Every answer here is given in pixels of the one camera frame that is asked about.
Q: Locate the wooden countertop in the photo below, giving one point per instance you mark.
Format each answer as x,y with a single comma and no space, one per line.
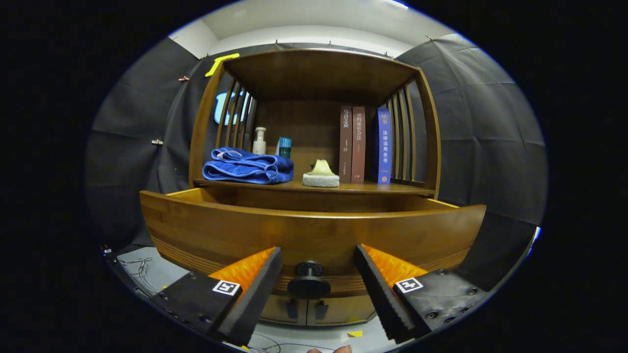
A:
353,187

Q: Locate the blue folded towel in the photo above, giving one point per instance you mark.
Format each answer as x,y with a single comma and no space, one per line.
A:
245,169

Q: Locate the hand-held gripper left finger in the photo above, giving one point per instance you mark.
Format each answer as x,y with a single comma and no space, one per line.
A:
252,299

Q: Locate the reddish brown book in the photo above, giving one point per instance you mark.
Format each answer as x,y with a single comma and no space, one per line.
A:
358,147

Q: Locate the blue book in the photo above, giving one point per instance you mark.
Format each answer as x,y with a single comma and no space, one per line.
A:
384,147

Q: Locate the wooden cabinet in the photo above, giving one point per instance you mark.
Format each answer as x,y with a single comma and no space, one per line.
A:
319,73

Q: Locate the black backdrop cloth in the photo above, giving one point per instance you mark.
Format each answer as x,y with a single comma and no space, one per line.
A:
490,122

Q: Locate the wooden drawer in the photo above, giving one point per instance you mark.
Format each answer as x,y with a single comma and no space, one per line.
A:
245,235

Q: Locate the white pump bottle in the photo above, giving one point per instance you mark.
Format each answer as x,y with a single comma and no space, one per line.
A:
259,146

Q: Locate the green soap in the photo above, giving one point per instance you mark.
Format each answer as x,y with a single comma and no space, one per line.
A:
321,179

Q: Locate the dark brown book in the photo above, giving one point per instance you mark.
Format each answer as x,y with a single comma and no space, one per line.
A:
345,147

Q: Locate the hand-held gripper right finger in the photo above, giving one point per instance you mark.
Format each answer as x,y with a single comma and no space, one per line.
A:
381,299

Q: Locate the teal box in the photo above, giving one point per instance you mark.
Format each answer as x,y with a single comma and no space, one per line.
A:
285,146

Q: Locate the wooden cabinet door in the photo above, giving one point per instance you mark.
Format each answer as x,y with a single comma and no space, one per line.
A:
343,309
279,310

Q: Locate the yellow tape piece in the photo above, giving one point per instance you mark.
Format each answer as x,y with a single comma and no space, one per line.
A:
355,334

